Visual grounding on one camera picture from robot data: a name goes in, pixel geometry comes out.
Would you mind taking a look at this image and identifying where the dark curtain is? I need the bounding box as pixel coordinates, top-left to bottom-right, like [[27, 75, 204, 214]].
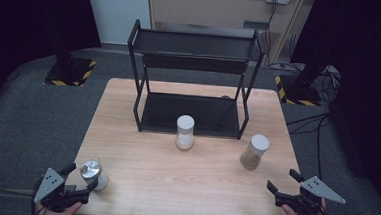
[[0, 0, 105, 128], [281, 0, 381, 215]]

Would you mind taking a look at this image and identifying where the beige cabinet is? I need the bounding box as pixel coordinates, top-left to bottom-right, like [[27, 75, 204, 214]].
[[143, 0, 316, 67]]

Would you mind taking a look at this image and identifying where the black stand with striped base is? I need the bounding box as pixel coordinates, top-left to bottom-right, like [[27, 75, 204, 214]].
[[43, 28, 100, 90], [272, 42, 337, 108]]

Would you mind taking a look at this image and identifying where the white-lid jar of brown powder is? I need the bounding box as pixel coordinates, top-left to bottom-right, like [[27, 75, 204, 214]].
[[239, 133, 271, 172]]

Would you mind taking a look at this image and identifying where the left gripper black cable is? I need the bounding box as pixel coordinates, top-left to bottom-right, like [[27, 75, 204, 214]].
[[30, 177, 43, 215]]

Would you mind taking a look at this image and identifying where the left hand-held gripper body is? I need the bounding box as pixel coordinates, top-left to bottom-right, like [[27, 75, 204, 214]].
[[32, 166, 92, 215]]

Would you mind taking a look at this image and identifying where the black socket cable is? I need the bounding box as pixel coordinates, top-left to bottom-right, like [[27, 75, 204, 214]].
[[261, 0, 299, 72]]

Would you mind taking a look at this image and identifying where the black floor cable bundle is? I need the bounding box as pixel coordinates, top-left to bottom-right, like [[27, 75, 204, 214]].
[[313, 64, 343, 105]]

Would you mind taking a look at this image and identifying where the silver-lid glass spice jar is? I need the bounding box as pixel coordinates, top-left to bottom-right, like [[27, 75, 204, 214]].
[[78, 158, 111, 193]]

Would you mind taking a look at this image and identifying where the white-lid jar of white powder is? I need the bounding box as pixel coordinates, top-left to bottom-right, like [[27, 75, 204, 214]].
[[174, 114, 197, 152]]

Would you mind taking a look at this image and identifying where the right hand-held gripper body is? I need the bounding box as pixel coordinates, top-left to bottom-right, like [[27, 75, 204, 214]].
[[273, 173, 348, 215]]

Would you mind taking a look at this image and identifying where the black metal shelf rack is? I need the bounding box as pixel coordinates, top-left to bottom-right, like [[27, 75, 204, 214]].
[[122, 18, 268, 142]]

